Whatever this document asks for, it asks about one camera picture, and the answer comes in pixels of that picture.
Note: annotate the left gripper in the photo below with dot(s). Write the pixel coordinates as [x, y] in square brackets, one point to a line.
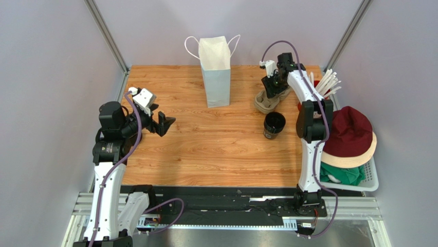
[161, 128]

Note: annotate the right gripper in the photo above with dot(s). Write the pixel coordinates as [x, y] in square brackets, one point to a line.
[271, 89]

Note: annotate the pulp cup carrier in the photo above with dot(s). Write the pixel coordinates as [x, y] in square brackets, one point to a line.
[262, 97]
[263, 108]

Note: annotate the white paper bag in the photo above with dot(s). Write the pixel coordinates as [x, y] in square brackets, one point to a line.
[214, 55]

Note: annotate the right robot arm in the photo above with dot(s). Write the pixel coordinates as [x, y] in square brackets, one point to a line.
[312, 126]

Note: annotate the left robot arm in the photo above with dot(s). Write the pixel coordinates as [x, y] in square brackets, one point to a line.
[119, 135]

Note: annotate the black coffee cup right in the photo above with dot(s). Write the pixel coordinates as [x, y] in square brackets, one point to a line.
[274, 123]

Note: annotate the red cup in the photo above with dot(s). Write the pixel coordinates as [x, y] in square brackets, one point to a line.
[315, 82]

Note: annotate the white paper straws bundle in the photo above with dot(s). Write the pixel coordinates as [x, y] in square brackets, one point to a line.
[329, 84]

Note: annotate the maroon bucket hat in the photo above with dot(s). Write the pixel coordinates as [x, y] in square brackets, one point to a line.
[352, 141]

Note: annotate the green cloth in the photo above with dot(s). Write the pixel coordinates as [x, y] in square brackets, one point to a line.
[344, 176]

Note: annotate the white plastic basket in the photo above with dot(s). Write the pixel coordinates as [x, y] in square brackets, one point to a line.
[370, 183]

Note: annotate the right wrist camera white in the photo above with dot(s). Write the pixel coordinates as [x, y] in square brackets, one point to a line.
[270, 67]

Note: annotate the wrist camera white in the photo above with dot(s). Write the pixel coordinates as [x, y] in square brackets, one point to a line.
[143, 98]
[270, 67]

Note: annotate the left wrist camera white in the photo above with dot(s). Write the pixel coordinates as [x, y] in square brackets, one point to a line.
[143, 98]

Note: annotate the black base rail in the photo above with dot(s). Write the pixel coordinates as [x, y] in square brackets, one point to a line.
[220, 206]

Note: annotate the right aluminium frame post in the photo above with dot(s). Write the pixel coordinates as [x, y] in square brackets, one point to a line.
[350, 30]

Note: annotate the aluminium frame post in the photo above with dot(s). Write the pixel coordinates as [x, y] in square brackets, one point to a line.
[101, 23]
[350, 30]

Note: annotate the left aluminium frame post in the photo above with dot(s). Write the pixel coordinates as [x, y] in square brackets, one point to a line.
[101, 23]

